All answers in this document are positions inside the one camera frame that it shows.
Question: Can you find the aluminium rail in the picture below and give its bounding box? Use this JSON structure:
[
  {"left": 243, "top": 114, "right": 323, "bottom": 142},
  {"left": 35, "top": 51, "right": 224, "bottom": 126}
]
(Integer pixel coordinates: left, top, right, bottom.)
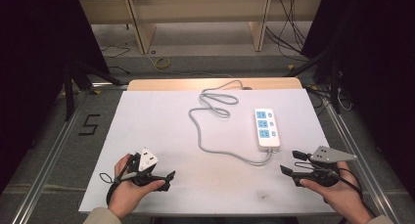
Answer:
[
  {"left": 320, "top": 94, "right": 396, "bottom": 219},
  {"left": 12, "top": 82, "right": 129, "bottom": 224}
]

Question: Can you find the person's left hand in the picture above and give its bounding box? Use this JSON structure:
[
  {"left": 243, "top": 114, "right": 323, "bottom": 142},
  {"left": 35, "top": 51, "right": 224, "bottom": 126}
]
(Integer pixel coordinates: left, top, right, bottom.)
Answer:
[{"left": 107, "top": 153, "right": 166, "bottom": 220}]

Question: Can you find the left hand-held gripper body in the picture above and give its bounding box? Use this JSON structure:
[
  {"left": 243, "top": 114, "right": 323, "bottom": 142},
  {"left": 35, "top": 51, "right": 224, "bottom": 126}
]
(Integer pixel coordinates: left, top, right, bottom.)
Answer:
[{"left": 125, "top": 148, "right": 169, "bottom": 188}]

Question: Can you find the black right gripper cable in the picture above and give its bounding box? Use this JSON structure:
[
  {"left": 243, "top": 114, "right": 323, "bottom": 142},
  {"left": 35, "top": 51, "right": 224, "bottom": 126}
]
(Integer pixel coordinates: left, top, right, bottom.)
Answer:
[{"left": 338, "top": 166, "right": 377, "bottom": 219}]

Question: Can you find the dark curtain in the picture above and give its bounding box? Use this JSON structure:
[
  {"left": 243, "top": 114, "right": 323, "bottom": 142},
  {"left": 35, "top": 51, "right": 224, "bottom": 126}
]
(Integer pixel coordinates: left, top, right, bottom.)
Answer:
[
  {"left": 0, "top": 0, "right": 111, "bottom": 194},
  {"left": 300, "top": 0, "right": 415, "bottom": 190}
]

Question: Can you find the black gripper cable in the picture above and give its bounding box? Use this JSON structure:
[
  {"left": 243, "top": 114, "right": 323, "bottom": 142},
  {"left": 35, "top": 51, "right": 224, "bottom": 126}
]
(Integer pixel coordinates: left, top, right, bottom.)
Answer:
[
  {"left": 99, "top": 164, "right": 140, "bottom": 206},
  {"left": 338, "top": 166, "right": 377, "bottom": 219}
]

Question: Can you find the person's right hand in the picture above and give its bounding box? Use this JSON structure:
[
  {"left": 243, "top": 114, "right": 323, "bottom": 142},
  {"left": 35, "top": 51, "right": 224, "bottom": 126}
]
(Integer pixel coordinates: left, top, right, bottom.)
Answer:
[{"left": 299, "top": 160, "right": 372, "bottom": 224}]

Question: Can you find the light wooden desk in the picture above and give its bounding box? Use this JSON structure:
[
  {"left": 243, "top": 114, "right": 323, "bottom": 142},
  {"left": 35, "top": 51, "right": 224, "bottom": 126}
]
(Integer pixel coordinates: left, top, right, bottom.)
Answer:
[{"left": 78, "top": 0, "right": 324, "bottom": 55}]

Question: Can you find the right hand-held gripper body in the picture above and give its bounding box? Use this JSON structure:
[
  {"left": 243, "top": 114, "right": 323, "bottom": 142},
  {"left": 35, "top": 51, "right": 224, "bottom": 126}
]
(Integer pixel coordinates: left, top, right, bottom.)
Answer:
[{"left": 293, "top": 145, "right": 358, "bottom": 189}]

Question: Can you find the bundle of black cables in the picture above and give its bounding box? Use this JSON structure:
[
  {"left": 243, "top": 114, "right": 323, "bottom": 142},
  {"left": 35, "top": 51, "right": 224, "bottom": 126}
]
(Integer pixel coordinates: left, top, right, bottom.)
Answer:
[{"left": 264, "top": 0, "right": 311, "bottom": 55}]

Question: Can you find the white board table cover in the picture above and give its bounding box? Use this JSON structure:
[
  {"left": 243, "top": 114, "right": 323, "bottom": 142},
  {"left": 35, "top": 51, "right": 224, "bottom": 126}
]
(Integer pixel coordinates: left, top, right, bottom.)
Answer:
[{"left": 78, "top": 88, "right": 337, "bottom": 216}]

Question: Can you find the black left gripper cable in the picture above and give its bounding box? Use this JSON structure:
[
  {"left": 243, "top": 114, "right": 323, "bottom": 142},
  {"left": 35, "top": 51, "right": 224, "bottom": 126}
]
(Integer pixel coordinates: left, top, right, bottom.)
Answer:
[{"left": 99, "top": 164, "right": 140, "bottom": 206}]

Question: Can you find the wooden table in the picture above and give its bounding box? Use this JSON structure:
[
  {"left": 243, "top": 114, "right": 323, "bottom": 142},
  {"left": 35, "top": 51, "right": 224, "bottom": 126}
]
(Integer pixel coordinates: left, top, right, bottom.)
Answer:
[{"left": 126, "top": 77, "right": 303, "bottom": 92}]

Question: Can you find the white floor cable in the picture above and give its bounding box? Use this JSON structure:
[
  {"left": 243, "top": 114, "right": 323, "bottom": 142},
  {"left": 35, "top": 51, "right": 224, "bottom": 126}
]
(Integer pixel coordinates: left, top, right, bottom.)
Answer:
[{"left": 144, "top": 50, "right": 235, "bottom": 79}]

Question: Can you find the thin black floor cable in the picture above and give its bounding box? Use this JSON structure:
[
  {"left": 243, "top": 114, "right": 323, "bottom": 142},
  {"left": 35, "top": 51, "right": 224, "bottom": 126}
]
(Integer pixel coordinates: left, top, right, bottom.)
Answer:
[{"left": 100, "top": 41, "right": 132, "bottom": 76}]

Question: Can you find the grey power strip cable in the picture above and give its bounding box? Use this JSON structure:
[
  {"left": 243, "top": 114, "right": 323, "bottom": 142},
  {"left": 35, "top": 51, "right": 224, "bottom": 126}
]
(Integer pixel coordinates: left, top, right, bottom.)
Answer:
[{"left": 188, "top": 79, "right": 274, "bottom": 167}]

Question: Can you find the black metal stand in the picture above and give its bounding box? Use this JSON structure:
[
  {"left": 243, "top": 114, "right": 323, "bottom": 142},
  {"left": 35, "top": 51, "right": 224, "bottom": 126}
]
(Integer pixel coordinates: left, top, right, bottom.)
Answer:
[
  {"left": 63, "top": 60, "right": 129, "bottom": 122},
  {"left": 286, "top": 46, "right": 343, "bottom": 115}
]

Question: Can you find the white power strip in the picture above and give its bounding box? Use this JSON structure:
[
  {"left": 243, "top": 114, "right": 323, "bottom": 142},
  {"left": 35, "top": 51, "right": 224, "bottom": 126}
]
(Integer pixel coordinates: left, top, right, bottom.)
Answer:
[{"left": 254, "top": 108, "right": 282, "bottom": 153}]

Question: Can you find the yellow tape roll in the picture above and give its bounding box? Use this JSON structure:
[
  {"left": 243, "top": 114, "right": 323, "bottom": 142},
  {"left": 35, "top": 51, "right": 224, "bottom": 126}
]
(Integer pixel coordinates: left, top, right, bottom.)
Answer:
[{"left": 154, "top": 56, "right": 171, "bottom": 70}]

